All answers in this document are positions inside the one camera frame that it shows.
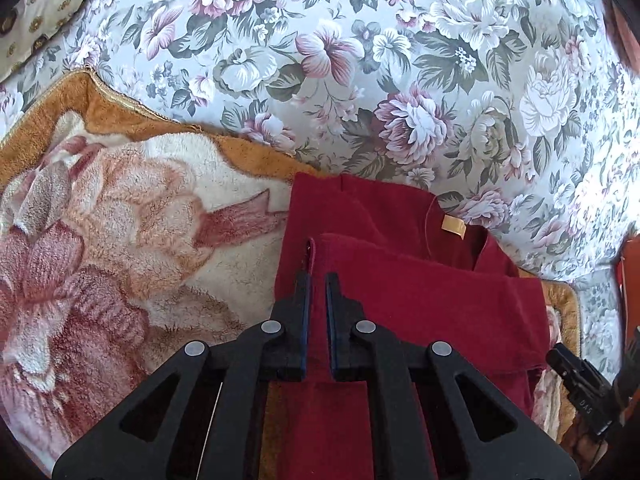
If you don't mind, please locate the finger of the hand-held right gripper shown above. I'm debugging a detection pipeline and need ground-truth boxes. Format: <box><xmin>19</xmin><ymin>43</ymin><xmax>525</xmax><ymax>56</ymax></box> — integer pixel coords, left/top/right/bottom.
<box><xmin>545</xmin><ymin>342</ymin><xmax>603</xmax><ymax>396</ymax></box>

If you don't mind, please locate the grey floral sofa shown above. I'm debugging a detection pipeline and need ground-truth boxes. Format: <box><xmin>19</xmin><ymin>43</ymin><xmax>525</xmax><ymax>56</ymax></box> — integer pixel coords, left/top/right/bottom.
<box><xmin>0</xmin><ymin>0</ymin><xmax>640</xmax><ymax>386</ymax></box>

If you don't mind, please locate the orange cushion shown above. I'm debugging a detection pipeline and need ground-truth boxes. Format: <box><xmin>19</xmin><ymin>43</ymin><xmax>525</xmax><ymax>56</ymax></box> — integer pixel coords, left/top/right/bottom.
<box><xmin>616</xmin><ymin>252</ymin><xmax>640</xmax><ymax>322</ymax></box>

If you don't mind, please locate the cream medallion print cushion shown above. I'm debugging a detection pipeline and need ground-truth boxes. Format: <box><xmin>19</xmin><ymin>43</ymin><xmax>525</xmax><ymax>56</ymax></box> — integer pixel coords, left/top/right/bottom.
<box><xmin>0</xmin><ymin>0</ymin><xmax>98</xmax><ymax>82</ymax></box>

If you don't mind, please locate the dark red garment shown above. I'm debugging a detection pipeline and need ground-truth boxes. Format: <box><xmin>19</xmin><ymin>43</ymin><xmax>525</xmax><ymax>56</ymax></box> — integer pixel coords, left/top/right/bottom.
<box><xmin>274</xmin><ymin>172</ymin><xmax>549</xmax><ymax>480</ymax></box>

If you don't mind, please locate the wooden door frame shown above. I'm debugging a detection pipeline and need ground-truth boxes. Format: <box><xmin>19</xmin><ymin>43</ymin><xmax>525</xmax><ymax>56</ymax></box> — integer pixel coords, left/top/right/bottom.
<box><xmin>612</xmin><ymin>0</ymin><xmax>640</xmax><ymax>73</ymax></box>

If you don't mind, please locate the orange floral plush blanket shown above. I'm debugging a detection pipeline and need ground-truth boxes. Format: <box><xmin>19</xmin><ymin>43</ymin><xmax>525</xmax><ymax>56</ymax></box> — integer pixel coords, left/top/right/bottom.
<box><xmin>0</xmin><ymin>70</ymin><xmax>583</xmax><ymax>480</ymax></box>

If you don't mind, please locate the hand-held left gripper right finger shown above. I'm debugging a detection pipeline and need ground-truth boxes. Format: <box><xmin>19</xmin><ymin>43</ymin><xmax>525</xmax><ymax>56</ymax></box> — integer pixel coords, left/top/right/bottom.
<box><xmin>325</xmin><ymin>272</ymin><xmax>582</xmax><ymax>480</ymax></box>

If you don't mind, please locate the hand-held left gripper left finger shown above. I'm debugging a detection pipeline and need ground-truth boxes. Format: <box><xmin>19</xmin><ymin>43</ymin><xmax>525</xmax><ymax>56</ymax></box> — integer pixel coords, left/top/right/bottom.
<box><xmin>51</xmin><ymin>271</ymin><xmax>313</xmax><ymax>480</ymax></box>

